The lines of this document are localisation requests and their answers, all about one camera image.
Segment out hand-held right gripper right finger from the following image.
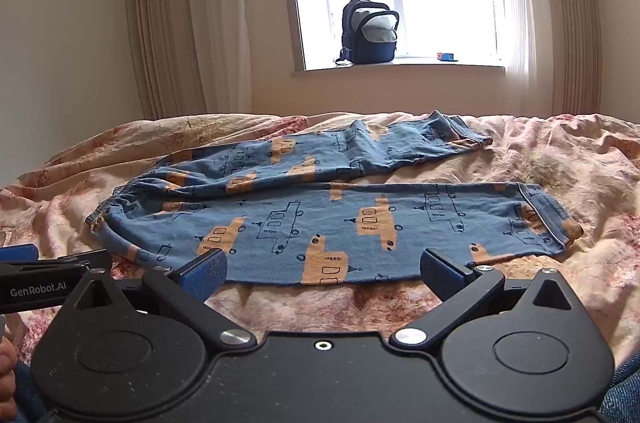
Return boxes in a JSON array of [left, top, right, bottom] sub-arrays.
[[387, 248, 585, 351]]

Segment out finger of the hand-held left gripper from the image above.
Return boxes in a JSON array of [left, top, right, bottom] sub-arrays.
[[0, 249, 114, 277], [0, 244, 41, 263]]

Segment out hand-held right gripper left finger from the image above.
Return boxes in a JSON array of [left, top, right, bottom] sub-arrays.
[[57, 248, 258, 350]]

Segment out blue pants with orange print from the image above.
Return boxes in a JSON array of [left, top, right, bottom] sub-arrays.
[[86, 110, 585, 287]]

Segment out person's left hand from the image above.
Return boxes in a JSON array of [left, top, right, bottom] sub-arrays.
[[0, 337, 20, 404]]

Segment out pink floral blanket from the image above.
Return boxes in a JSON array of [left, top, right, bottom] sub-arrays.
[[0, 112, 640, 370]]

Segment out white windowsill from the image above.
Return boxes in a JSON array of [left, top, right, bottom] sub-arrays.
[[291, 61, 507, 77]]

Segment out dark blue backpack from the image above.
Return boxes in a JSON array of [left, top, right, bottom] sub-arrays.
[[335, 0, 401, 66]]

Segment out beige curtain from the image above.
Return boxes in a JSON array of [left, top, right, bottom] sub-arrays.
[[500, 0, 604, 116], [122, 0, 254, 122]]

